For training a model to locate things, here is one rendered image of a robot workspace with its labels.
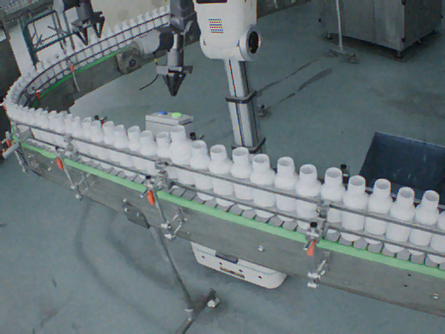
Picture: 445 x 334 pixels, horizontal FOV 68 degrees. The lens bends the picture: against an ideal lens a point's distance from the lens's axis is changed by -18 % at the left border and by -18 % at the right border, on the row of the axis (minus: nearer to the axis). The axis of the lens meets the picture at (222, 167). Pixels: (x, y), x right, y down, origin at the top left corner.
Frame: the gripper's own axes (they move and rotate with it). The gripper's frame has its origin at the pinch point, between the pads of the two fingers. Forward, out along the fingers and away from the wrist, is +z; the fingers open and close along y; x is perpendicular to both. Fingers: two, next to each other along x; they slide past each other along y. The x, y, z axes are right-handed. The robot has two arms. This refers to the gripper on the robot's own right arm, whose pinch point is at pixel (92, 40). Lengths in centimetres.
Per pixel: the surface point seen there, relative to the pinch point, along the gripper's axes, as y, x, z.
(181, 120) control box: 0.5, 32.8, 27.9
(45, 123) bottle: 17.2, -24.0, 27.3
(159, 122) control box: 2.3, 25.2, 28.6
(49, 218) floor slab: 0, -131, 141
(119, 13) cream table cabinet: -248, -265, 63
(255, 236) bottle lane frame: 21, 67, 44
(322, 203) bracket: 20, 85, 27
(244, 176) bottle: 17, 64, 28
